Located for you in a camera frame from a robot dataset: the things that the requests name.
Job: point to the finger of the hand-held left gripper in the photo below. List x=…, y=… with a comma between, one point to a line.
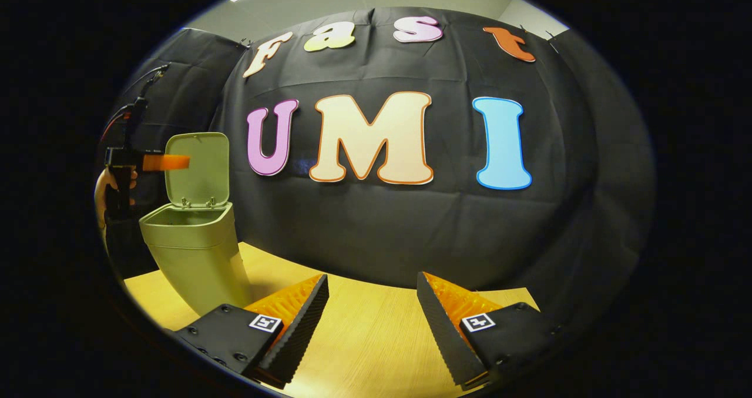
x=167, y=163

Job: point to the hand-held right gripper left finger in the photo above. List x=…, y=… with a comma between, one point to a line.
x=302, y=327

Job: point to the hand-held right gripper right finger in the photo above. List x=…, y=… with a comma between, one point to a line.
x=443, y=333

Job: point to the green desktop garbage bin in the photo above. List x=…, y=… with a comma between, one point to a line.
x=200, y=257

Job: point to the wooden desktop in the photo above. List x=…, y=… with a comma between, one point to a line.
x=370, y=339

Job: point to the black backdrop cloth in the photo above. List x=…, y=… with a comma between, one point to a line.
x=382, y=233

